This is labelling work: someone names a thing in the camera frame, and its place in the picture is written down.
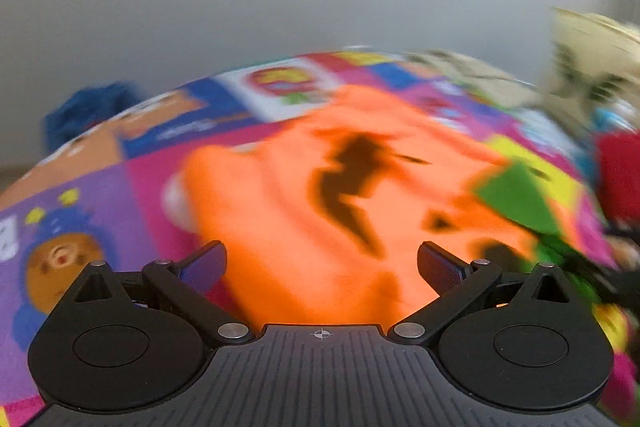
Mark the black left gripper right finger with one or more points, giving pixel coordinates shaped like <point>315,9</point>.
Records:
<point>461,288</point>

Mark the red plush garment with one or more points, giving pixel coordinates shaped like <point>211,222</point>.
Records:
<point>617,155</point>

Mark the colourful cartoon play mat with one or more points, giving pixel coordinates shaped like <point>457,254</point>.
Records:
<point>115,193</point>

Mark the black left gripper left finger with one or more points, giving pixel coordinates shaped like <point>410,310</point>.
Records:
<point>180,288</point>

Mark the orange fleece garment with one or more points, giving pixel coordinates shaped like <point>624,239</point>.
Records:
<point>323,220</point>

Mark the beige bird print bag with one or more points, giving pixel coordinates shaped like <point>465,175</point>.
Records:
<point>595,63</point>

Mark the blue cloth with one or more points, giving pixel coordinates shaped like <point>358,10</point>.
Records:
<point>85,109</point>

